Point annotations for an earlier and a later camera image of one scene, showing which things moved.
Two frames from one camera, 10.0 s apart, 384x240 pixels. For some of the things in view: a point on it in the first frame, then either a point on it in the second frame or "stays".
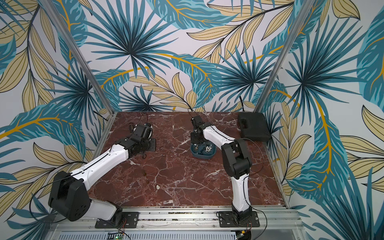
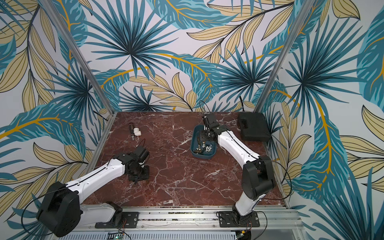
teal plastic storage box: (204, 150) stays
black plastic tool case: (254, 126) stays
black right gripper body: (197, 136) -> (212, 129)
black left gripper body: (149, 145) -> (140, 174)
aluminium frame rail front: (278, 223) stays
